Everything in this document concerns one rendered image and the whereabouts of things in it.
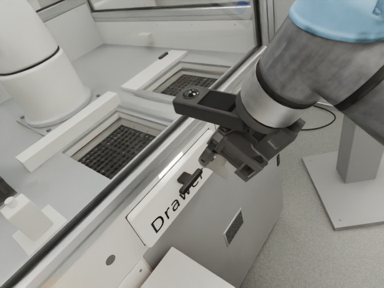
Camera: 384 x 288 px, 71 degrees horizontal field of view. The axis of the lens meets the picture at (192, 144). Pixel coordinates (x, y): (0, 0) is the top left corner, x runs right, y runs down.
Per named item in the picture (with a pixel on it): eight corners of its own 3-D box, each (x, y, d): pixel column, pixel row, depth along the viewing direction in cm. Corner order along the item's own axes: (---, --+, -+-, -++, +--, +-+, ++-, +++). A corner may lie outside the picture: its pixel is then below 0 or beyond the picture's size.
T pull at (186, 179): (203, 172, 61) (202, 168, 60) (183, 196, 57) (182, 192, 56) (191, 167, 63) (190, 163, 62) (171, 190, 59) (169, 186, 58)
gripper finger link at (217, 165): (215, 192, 49) (236, 174, 41) (190, 171, 49) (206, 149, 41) (224, 180, 50) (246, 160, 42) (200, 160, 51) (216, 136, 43)
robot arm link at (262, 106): (242, 75, 27) (277, 40, 31) (225, 102, 31) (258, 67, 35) (303, 123, 26) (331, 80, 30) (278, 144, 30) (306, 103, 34)
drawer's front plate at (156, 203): (222, 160, 74) (214, 130, 67) (150, 248, 59) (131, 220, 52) (216, 159, 75) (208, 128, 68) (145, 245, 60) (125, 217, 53)
